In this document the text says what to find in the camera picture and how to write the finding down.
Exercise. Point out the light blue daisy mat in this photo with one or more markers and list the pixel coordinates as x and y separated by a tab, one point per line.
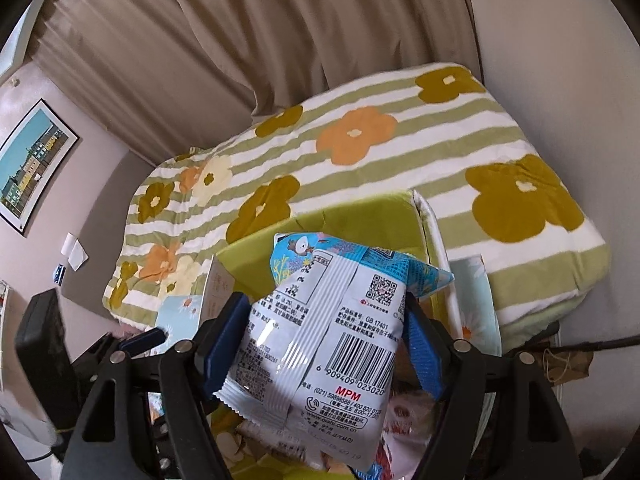
477	300

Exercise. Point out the white wall papers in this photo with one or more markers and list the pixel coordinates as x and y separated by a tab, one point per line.
75	252

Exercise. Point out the small blue wall item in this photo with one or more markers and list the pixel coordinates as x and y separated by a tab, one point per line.
59	275

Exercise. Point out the beige curtain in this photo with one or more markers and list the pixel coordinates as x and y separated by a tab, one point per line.
200	35

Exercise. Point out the brown paper bag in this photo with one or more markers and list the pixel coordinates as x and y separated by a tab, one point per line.
565	365

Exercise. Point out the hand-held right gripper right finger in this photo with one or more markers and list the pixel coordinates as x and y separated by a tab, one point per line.
420	350

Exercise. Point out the striped floral blanket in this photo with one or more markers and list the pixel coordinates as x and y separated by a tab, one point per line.
400	160

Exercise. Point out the green cardboard box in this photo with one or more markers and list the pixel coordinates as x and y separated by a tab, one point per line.
360	220

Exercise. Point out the blue white snack packet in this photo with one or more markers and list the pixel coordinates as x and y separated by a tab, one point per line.
325	340

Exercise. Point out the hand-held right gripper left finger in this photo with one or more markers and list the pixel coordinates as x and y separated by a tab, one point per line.
227	340

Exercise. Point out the yellow snack packet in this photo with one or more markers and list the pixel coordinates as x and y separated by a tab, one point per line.
240	455

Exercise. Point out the pink white snack packet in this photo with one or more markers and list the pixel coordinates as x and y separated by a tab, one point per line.
410	410

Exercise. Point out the framed wall poster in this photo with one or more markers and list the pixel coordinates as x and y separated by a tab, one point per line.
30	160

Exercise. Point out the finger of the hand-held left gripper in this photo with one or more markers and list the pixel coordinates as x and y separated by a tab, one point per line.
145	341

